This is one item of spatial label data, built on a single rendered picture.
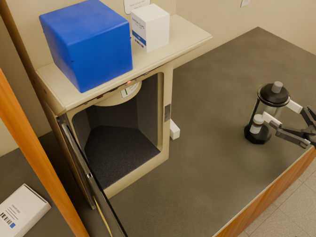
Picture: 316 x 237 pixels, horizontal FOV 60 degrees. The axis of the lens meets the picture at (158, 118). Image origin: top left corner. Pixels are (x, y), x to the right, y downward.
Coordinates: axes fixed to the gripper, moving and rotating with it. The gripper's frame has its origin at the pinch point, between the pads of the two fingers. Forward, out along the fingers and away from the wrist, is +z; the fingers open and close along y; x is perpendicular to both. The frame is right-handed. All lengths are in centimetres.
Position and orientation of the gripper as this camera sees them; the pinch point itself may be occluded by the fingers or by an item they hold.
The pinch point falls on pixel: (277, 109)
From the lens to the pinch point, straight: 104.1
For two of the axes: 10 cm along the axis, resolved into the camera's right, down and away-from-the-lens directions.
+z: -6.2, -5.8, 5.3
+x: 0.0, 6.8, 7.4
